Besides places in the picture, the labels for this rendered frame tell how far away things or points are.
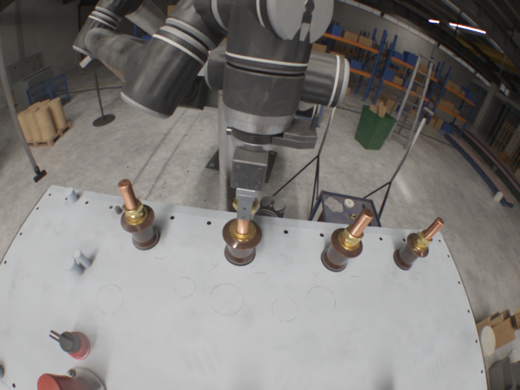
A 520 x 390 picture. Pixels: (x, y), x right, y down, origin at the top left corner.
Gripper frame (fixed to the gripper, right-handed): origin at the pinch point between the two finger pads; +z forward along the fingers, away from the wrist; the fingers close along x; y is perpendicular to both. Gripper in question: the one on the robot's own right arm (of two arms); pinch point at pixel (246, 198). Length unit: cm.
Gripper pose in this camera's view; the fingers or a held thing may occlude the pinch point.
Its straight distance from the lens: 42.6
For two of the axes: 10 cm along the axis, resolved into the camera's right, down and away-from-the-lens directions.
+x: -0.8, 6.9, -7.2
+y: -9.9, -1.5, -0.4
